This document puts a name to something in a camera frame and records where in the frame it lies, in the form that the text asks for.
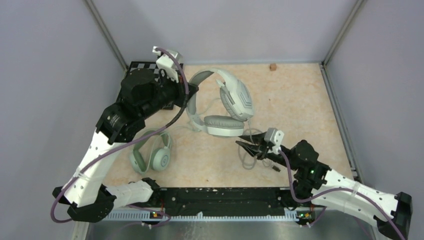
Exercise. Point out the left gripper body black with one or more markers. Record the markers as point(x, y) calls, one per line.
point(168, 91)

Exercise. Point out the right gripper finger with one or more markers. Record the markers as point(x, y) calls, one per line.
point(255, 151)
point(254, 138)

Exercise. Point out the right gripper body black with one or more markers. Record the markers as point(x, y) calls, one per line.
point(267, 151)

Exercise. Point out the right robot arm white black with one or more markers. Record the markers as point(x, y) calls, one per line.
point(311, 181)

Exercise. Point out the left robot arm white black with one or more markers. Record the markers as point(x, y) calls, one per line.
point(86, 196)

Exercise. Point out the mint green headphones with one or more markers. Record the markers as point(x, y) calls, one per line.
point(160, 154)

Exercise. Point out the small wooden cube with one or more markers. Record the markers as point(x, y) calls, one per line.
point(273, 67)

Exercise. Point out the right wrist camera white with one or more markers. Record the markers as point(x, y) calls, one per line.
point(273, 139)

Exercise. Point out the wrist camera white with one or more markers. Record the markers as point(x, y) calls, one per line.
point(167, 64)
point(273, 139)

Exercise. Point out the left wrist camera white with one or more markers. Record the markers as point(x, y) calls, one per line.
point(167, 64)

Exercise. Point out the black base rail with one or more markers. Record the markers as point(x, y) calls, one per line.
point(226, 201)

